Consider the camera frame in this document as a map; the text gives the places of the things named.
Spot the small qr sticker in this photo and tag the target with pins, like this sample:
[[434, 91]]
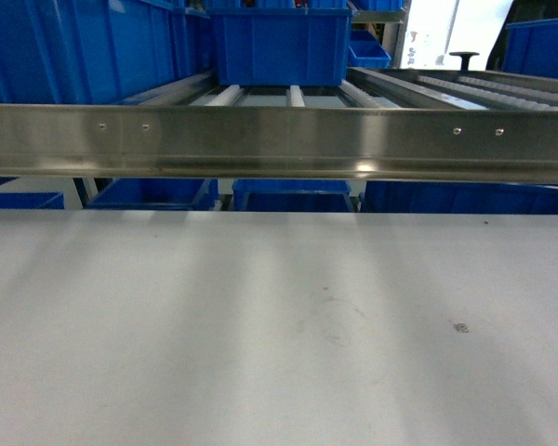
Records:
[[461, 327]]

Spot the large blue bin far left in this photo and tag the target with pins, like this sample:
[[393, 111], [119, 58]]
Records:
[[97, 52]]

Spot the large blue bin shelf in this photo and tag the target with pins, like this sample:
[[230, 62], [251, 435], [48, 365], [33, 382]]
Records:
[[281, 46], [532, 48]]

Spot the large blue bin right shelf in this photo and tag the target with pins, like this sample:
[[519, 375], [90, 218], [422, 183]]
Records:
[[532, 48]]

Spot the stainless steel roller shelf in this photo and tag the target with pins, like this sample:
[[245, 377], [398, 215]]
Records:
[[377, 124]]

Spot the large blue bin centre shelf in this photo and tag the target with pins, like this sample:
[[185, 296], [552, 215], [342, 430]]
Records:
[[281, 46]]

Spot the small blue bin back right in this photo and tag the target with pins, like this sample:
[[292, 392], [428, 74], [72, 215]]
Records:
[[365, 51]]

